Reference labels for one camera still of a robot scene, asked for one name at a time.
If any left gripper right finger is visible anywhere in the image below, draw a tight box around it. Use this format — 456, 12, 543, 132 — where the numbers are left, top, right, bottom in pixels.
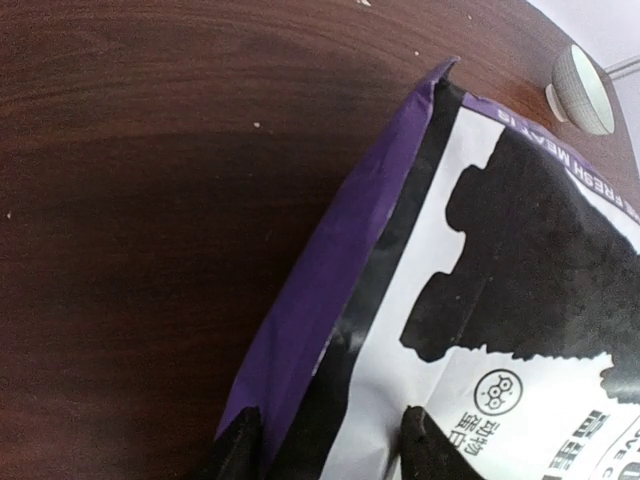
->
399, 406, 483, 480

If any light blue ceramic bowl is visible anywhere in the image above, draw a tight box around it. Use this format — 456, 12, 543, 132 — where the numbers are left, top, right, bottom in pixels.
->
545, 44, 615, 136

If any purple puppy food bag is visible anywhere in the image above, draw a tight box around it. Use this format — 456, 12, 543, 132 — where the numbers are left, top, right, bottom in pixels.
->
217, 60, 639, 479

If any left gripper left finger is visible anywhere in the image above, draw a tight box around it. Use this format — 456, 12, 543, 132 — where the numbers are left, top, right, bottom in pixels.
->
192, 407, 263, 480

